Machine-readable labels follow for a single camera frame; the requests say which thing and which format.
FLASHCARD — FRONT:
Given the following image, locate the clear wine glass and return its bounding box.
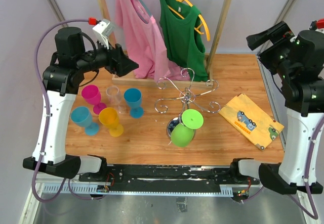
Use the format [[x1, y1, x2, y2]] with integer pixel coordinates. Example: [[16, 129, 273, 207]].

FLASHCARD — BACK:
[[106, 85, 126, 114]]

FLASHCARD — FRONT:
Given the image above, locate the yellow plastic wine glass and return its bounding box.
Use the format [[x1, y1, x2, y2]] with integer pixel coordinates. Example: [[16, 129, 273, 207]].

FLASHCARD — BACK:
[[99, 107, 124, 137]]

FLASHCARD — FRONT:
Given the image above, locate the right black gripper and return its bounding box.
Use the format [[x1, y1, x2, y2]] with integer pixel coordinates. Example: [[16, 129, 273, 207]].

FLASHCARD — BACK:
[[246, 20, 295, 80]]

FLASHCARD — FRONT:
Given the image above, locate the wooden clothes rack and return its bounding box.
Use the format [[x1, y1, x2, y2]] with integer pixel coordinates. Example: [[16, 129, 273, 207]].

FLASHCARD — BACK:
[[106, 0, 231, 86]]

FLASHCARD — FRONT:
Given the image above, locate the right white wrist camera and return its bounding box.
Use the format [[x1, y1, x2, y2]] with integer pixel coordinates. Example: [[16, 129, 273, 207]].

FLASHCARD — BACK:
[[309, 18, 324, 33]]

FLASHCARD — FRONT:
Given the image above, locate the magenta plastic wine glass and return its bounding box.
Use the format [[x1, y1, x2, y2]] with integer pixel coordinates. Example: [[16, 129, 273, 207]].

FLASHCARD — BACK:
[[82, 84, 107, 115]]

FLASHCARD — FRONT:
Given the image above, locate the green tank top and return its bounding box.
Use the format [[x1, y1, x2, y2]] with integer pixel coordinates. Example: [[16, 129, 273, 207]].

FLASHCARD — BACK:
[[159, 0, 209, 81]]

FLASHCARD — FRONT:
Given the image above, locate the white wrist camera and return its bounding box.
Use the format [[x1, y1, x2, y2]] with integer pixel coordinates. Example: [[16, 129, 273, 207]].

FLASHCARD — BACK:
[[309, 18, 324, 33], [88, 17, 114, 50]]

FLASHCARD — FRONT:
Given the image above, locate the pink t-shirt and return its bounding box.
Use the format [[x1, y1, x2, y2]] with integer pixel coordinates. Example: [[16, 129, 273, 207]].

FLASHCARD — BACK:
[[115, 0, 190, 81]]

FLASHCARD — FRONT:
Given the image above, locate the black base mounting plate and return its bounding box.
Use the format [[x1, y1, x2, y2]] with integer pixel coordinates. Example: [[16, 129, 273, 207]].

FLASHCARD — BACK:
[[78, 164, 260, 194]]

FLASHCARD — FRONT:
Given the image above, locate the blue wine glass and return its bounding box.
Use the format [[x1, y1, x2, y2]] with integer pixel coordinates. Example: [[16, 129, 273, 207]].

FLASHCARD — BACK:
[[70, 106, 99, 136], [124, 88, 144, 118]]

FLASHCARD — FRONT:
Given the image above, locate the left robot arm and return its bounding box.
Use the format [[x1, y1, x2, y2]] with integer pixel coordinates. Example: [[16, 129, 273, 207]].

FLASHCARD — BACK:
[[23, 27, 139, 182]]

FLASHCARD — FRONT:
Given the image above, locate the yellow clothes hanger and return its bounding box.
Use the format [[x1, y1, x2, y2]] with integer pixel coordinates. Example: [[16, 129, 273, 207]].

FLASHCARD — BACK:
[[175, 0, 211, 41]]

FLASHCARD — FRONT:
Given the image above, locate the green plastic wine glass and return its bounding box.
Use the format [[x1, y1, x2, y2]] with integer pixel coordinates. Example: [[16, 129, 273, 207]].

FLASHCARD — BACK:
[[170, 109, 204, 147]]

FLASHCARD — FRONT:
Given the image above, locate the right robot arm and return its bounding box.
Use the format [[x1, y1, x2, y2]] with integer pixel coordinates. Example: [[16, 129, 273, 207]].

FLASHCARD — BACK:
[[229, 19, 323, 195]]

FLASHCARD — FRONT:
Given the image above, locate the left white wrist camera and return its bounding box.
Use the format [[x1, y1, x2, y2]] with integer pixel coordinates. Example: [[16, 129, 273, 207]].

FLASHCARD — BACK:
[[88, 17, 114, 50]]

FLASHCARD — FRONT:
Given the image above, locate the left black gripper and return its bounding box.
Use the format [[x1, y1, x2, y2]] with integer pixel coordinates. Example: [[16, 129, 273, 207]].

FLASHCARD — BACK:
[[76, 34, 139, 76]]

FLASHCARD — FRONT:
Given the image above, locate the chrome wine glass rack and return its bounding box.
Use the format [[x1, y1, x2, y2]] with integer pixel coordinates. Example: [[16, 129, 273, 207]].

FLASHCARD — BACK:
[[154, 68, 221, 143]]

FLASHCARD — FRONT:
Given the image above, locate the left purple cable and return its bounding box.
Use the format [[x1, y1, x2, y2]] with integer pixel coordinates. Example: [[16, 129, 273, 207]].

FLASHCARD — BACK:
[[32, 18, 109, 204]]

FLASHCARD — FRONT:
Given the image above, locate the aluminium frame rail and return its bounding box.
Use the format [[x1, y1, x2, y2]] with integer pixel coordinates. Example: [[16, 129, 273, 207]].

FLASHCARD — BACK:
[[32, 162, 311, 197]]

